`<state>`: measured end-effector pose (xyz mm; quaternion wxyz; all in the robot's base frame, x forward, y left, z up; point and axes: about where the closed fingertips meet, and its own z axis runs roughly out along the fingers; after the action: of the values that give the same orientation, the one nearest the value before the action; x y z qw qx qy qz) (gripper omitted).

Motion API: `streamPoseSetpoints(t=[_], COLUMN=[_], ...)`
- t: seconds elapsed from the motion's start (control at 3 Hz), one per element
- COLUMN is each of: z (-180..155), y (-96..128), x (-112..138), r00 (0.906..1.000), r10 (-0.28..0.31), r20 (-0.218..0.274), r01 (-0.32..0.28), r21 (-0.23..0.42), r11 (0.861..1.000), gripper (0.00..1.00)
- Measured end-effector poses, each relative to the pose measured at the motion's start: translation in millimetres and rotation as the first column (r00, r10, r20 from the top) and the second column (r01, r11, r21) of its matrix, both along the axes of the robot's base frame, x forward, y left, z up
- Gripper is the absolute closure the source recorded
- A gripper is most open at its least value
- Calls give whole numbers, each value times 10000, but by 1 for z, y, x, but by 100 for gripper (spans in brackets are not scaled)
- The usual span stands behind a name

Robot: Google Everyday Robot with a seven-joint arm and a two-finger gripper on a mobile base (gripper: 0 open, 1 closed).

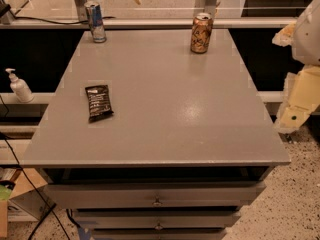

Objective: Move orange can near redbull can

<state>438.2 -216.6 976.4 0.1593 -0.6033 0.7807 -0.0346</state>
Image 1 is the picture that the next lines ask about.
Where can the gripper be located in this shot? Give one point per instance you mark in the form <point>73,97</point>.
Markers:
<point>307,37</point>

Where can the orange soda can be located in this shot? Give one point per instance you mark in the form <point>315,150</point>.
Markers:
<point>201,32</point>

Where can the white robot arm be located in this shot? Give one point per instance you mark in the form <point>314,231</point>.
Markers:
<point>303,37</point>

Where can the blue silver redbull can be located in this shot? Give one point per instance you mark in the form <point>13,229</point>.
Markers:
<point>95,21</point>

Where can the grey drawer cabinet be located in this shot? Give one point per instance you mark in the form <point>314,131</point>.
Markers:
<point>178,117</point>

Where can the black snack packet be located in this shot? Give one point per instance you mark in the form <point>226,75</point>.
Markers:
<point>99,103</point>

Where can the middle grey drawer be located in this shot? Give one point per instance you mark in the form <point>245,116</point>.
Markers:
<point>156,219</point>

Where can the grey drawer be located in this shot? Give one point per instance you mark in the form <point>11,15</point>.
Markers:
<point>164,234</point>
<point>154,195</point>
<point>156,219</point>

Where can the top grey drawer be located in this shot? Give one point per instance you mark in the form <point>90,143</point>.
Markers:
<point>154,195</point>

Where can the bottom grey drawer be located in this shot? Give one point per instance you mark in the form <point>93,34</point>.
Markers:
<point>164,234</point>

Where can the white pump lotion bottle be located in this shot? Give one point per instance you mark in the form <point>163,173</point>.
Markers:
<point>19,87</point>

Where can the cardboard box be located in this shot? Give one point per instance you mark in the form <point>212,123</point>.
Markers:
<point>23,199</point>

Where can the green item in box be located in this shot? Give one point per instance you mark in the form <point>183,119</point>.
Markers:
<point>6,188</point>

